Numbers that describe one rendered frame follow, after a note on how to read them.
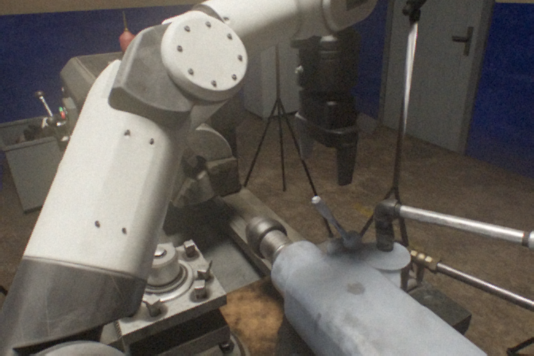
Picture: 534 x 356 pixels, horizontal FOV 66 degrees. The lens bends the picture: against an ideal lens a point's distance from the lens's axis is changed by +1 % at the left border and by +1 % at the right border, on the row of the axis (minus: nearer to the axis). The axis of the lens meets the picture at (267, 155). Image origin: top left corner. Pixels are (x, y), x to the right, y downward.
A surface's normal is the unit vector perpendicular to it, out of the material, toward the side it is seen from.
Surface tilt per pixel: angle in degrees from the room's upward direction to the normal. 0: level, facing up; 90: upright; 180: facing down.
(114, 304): 74
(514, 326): 0
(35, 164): 90
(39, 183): 90
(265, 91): 90
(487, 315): 0
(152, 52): 56
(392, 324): 0
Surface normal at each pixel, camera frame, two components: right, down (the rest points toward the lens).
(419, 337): -0.03, -0.91
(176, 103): 0.49, -0.26
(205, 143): 0.51, 0.33
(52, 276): -0.04, -0.40
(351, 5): 0.70, 0.27
